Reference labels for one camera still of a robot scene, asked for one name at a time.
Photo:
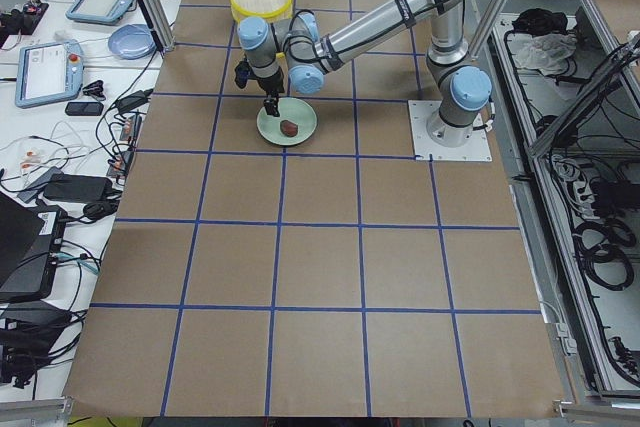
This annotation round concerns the white crumpled cloth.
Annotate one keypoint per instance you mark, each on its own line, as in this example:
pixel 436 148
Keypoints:
pixel 547 54

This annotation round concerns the black laptop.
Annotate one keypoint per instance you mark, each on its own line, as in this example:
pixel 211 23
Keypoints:
pixel 31 238

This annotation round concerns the black phone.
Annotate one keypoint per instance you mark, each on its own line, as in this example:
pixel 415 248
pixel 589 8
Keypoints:
pixel 84 109

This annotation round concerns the teach pendant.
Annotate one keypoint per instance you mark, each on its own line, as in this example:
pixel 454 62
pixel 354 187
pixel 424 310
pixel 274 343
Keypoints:
pixel 49 73
pixel 102 12

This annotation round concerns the teach pendant far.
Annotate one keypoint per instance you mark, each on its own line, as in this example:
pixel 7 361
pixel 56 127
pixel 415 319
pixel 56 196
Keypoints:
pixel 102 12

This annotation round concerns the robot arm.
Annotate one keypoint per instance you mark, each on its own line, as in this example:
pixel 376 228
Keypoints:
pixel 292 51

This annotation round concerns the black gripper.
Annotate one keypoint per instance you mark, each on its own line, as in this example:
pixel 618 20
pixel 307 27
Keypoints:
pixel 270 83

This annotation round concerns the black power adapter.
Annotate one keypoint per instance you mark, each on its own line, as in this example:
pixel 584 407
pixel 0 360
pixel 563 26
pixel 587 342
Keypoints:
pixel 76 188

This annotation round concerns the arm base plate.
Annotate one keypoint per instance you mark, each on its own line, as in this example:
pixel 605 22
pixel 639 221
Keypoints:
pixel 434 140

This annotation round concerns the dark red bun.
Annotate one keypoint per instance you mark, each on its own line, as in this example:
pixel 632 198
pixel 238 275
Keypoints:
pixel 288 128

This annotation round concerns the blue plate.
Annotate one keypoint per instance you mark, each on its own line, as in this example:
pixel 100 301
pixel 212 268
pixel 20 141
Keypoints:
pixel 131 42

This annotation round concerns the light green plate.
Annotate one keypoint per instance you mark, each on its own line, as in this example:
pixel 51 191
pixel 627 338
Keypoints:
pixel 292 110

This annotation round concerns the teach pendant near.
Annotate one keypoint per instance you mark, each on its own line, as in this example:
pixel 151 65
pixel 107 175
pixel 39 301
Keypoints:
pixel 49 73

